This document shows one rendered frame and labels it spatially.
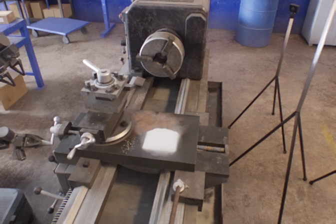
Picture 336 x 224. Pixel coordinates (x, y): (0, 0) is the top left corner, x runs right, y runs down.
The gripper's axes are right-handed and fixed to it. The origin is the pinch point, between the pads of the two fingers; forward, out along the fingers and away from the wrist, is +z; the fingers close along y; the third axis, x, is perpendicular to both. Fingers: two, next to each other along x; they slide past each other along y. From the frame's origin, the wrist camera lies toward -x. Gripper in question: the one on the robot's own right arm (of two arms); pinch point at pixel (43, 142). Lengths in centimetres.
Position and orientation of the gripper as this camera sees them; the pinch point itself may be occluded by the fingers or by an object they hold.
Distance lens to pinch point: 149.9
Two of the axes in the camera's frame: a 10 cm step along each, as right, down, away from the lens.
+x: 1.2, -9.6, 2.5
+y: -1.0, -2.6, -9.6
